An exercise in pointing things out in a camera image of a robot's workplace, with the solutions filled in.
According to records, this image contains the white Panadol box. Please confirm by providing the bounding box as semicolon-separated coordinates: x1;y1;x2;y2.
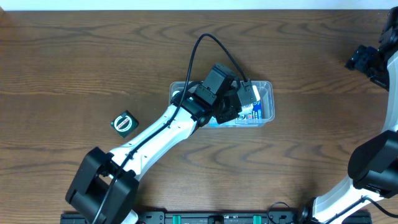
239;85;261;116

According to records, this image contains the blue KoolFever box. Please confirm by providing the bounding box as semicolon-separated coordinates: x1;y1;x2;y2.
208;94;263;128

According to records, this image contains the clear plastic container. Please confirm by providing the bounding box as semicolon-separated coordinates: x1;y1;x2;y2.
169;80;275;129

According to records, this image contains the dark syrup bottle white cap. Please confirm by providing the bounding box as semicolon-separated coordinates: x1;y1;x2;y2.
172;90;180;98

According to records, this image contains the green ointment box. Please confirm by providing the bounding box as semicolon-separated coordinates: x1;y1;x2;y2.
110;110;139;138

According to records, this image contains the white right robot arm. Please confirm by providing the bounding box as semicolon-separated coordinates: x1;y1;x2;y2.
297;7;397;223

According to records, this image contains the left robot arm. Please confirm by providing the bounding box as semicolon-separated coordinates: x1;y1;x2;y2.
65;63;242;223

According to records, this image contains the black mounting rail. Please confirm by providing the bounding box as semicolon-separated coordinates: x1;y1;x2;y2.
60;211;373;224

